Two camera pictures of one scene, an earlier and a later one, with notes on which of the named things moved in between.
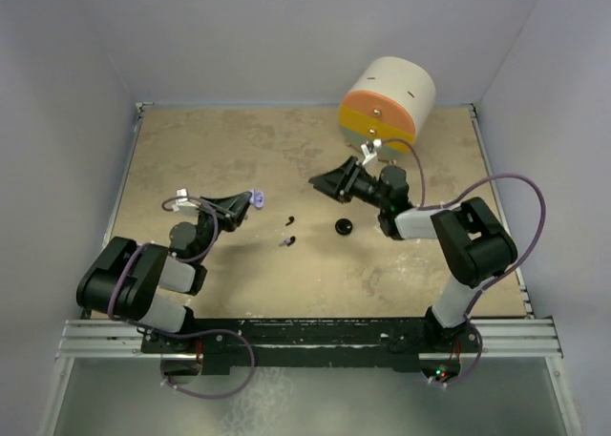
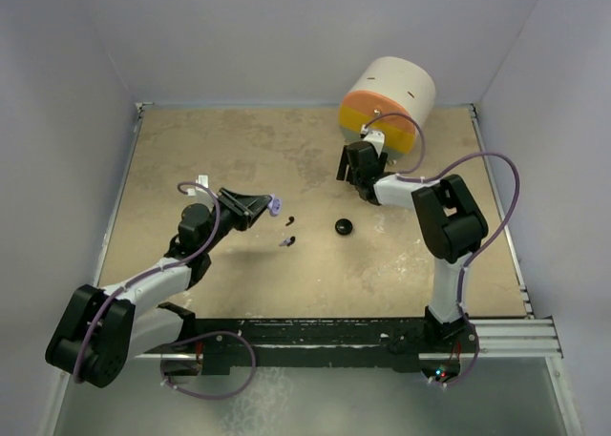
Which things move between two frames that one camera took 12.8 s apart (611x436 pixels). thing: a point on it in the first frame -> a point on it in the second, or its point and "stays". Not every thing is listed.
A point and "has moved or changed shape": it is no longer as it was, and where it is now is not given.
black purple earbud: x=288 y=241 stays
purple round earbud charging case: x=257 y=197 has moved or changed shape
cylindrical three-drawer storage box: x=391 y=101 stays
